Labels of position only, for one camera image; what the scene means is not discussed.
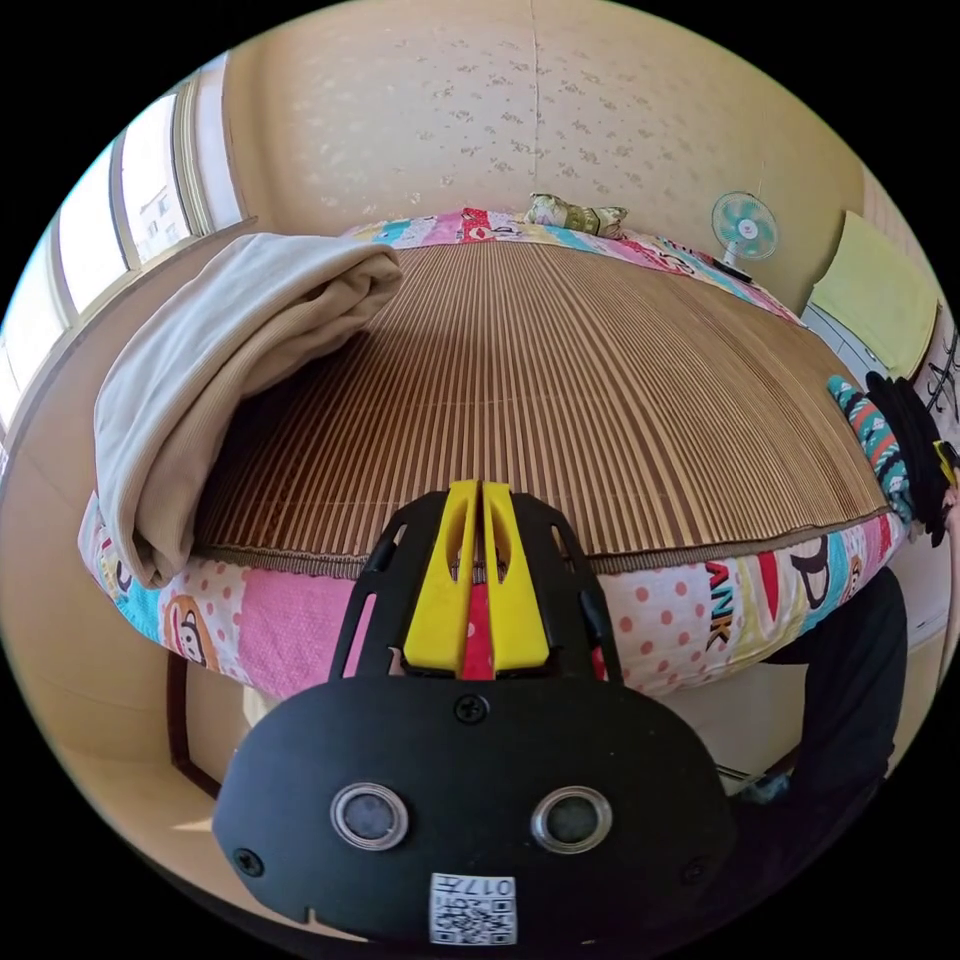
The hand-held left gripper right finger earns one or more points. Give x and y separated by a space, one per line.
514 600

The teal table fan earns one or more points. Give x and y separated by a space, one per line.
744 227

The green patterned pillow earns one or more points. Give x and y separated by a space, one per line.
574 216

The pile of clothes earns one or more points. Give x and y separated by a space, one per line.
870 435

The person's right hand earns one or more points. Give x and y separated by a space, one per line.
954 517

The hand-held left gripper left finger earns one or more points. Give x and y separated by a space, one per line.
442 592

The beige rolled blanket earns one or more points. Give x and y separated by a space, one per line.
225 360

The black pants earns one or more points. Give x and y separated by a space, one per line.
911 442

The person's body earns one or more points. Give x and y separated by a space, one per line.
847 675

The bed with woven mat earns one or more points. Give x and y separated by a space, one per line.
570 375

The white cupboard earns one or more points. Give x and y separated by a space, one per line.
844 337

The yellow-green cloth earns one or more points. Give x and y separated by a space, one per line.
877 292

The window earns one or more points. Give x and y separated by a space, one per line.
90 247

